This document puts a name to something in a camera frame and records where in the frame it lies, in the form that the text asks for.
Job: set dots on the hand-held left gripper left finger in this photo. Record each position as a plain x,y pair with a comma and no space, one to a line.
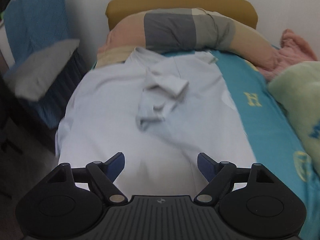
117,163

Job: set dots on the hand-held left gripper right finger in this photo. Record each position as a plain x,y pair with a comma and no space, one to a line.
204,165

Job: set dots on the white shirt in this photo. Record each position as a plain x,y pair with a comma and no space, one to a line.
112,110

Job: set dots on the teal printed bed sheet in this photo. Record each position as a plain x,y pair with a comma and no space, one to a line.
262,120

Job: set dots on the green fleece blanket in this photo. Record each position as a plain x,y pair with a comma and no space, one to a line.
300,92

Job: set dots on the grey cushion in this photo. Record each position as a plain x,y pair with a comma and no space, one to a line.
42,67

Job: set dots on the patchwork pillow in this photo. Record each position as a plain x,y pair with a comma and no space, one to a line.
170,30

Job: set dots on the pink fuzzy blanket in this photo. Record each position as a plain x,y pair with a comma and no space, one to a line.
295,47

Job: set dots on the mustard headboard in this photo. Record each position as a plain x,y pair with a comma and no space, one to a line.
175,2

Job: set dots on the blue quilted chair cover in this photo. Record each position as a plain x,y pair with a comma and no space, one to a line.
37,17

